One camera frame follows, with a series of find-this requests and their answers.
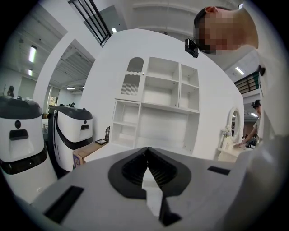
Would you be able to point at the white flower bouquet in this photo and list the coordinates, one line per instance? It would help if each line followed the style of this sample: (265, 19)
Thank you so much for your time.
(227, 132)

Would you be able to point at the white cabinet with shelves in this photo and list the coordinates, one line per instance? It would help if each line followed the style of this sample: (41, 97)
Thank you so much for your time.
(162, 126)

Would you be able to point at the brown cardboard box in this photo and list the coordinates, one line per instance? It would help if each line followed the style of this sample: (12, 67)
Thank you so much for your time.
(88, 151)

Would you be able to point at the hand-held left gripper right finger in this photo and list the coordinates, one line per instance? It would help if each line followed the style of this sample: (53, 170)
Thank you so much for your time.
(203, 191)

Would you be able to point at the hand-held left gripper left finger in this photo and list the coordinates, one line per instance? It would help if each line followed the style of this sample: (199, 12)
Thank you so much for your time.
(94, 198)

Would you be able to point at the white and black robot machine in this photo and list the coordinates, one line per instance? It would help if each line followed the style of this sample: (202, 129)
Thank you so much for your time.
(70, 130)
(22, 146)

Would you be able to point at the small black picture frame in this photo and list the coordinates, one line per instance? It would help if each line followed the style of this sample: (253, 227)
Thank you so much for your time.
(101, 141)

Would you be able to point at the small dark bottle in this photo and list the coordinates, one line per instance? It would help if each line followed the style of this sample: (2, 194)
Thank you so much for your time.
(107, 134)

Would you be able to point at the black head-mounted camera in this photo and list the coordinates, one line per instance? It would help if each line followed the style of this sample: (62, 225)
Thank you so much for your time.
(191, 47)

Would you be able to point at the black balcony railing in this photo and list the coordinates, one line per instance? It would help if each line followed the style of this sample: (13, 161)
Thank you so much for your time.
(247, 82)
(103, 22)

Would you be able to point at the ceiling strip light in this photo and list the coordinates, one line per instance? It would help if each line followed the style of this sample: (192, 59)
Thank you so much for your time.
(30, 72)
(239, 70)
(32, 53)
(114, 29)

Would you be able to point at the person's head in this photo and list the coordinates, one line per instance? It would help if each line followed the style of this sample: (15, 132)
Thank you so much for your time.
(239, 27)

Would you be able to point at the white vanity table with mirror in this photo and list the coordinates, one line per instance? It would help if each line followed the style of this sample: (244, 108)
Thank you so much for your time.
(228, 153)

